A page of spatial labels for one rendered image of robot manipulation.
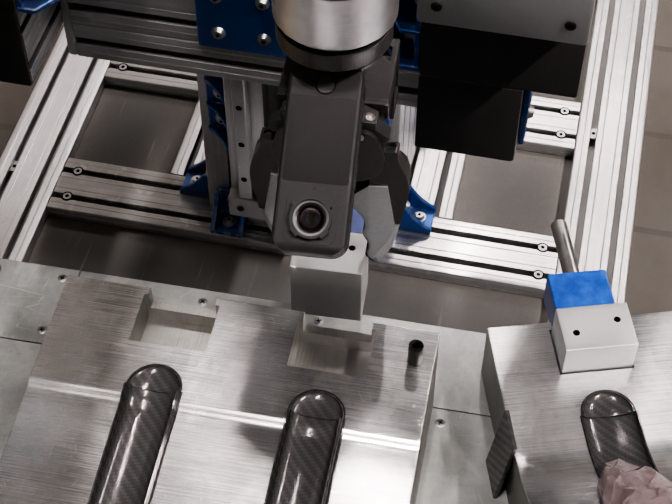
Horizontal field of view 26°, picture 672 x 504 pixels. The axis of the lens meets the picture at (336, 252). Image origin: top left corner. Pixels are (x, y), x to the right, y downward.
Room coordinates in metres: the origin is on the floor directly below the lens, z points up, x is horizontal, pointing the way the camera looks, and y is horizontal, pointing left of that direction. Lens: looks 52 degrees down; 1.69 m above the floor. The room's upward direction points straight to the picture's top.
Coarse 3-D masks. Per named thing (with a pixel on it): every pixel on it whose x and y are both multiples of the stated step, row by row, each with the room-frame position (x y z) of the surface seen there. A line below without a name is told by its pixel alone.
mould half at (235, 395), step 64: (64, 320) 0.58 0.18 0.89; (128, 320) 0.58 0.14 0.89; (256, 320) 0.58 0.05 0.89; (64, 384) 0.52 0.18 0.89; (192, 384) 0.52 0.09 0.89; (256, 384) 0.52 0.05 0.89; (320, 384) 0.52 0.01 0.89; (384, 384) 0.52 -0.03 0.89; (64, 448) 0.48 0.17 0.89; (192, 448) 0.48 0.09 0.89; (256, 448) 0.48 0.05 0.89; (384, 448) 0.48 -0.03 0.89
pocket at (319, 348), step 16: (304, 320) 0.58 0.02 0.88; (304, 336) 0.58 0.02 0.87; (320, 336) 0.57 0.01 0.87; (336, 336) 0.57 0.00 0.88; (352, 336) 0.57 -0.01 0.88; (368, 336) 0.57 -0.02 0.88; (304, 352) 0.57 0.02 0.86; (320, 352) 0.57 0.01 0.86; (336, 352) 0.57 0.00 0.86; (352, 352) 0.57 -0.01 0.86; (368, 352) 0.57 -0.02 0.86; (320, 368) 0.55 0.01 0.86; (336, 368) 0.55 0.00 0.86; (352, 368) 0.55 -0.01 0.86
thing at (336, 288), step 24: (360, 216) 0.66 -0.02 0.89; (360, 240) 0.63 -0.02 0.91; (312, 264) 0.61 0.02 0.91; (336, 264) 0.61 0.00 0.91; (360, 264) 0.61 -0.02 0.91; (312, 288) 0.61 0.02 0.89; (336, 288) 0.60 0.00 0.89; (360, 288) 0.60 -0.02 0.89; (312, 312) 0.61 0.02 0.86; (336, 312) 0.60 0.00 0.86; (360, 312) 0.60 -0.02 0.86
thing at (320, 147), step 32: (288, 96) 0.62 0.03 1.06; (320, 96) 0.61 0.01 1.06; (352, 96) 0.61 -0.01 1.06; (288, 128) 0.60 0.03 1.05; (320, 128) 0.60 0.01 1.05; (352, 128) 0.60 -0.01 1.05; (288, 160) 0.58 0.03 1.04; (320, 160) 0.58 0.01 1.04; (352, 160) 0.58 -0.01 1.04; (288, 192) 0.57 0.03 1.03; (320, 192) 0.57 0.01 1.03; (352, 192) 0.57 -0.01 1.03; (288, 224) 0.55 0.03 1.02; (320, 224) 0.55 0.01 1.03; (320, 256) 0.54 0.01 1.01
